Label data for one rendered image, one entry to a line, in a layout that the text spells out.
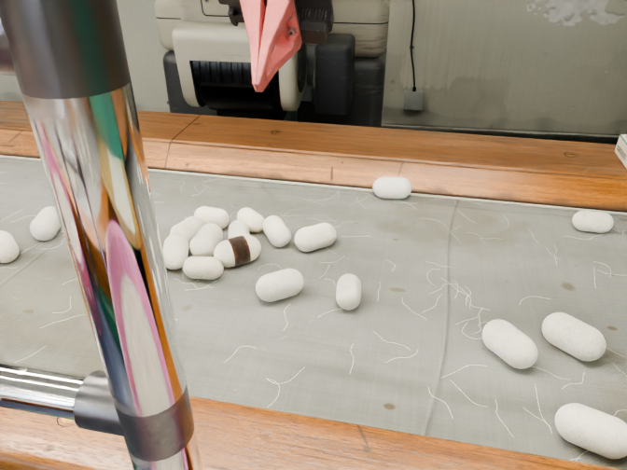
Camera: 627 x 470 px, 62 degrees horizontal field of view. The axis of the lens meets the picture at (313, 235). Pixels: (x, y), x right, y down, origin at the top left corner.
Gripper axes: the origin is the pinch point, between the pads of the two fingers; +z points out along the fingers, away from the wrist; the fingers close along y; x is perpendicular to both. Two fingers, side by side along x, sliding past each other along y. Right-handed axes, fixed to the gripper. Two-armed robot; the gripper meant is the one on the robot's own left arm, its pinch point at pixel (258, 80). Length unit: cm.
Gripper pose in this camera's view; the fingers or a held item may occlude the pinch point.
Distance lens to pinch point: 49.0
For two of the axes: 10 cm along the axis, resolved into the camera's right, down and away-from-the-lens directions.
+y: 9.8, 1.3, -1.6
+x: 1.2, 2.8, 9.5
